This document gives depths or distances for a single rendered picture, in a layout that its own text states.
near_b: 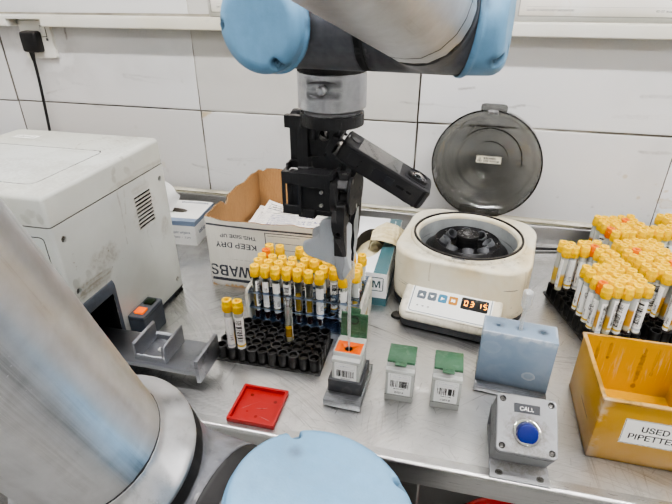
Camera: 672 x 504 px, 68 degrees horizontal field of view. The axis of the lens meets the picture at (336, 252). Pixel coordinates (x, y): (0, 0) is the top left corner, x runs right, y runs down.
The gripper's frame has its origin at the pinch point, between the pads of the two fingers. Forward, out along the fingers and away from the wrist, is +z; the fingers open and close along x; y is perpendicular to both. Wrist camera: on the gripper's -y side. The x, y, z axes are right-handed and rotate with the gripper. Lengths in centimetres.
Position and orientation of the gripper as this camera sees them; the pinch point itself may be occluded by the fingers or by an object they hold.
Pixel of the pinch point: (348, 269)
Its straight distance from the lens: 64.2
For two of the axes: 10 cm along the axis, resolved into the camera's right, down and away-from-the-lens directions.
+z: 0.0, 8.8, 4.8
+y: -9.6, -1.3, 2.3
